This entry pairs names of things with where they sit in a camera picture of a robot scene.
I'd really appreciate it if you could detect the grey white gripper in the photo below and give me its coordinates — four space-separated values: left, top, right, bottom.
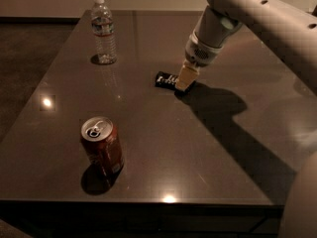
175 6 242 91

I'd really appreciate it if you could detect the black rxbar chocolate bar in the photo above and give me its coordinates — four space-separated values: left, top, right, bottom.
155 71 195 94

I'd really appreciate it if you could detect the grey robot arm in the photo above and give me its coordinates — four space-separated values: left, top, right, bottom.
176 0 317 238

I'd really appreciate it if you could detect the clear plastic water bottle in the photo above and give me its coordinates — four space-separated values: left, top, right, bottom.
91 0 117 64

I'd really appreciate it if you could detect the red soda can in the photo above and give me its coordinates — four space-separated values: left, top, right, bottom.
80 116 124 177

